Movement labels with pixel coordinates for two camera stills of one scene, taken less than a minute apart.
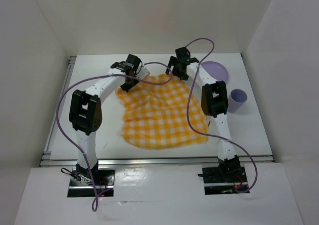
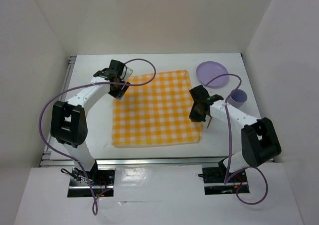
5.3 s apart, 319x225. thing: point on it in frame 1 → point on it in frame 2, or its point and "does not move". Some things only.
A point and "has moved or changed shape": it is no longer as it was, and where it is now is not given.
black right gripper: [173, 62] → [194, 117]
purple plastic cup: [237, 98] does not move
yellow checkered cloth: [155, 116] has moved or changed shape
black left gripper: [127, 88] → [120, 93]
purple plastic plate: [216, 70] does not move
